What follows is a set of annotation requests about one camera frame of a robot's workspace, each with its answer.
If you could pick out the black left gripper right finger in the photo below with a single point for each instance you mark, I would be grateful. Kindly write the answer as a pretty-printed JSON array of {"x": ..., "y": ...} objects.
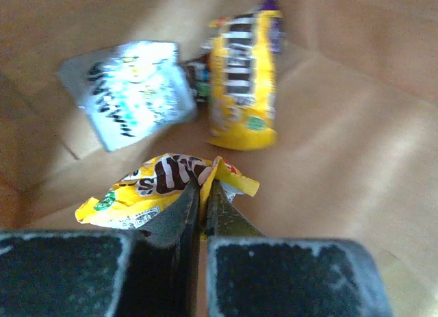
[{"x": 250, "y": 274}]

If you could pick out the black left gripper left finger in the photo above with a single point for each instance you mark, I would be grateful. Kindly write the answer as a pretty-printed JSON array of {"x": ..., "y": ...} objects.
[{"x": 151, "y": 271}]

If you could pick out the yellow m&m's packet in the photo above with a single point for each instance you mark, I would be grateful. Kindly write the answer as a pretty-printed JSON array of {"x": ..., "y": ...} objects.
[
  {"x": 137, "y": 198},
  {"x": 243, "y": 83}
]

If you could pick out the red brown paper bag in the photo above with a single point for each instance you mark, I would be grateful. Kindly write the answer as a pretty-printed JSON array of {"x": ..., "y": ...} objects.
[{"x": 356, "y": 117}]

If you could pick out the light blue snack packet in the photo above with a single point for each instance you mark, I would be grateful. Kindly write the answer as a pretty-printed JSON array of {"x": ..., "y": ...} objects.
[{"x": 130, "y": 91}]

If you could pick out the purple candy packet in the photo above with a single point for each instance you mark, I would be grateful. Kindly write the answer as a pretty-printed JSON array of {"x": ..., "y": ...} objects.
[{"x": 275, "y": 28}]

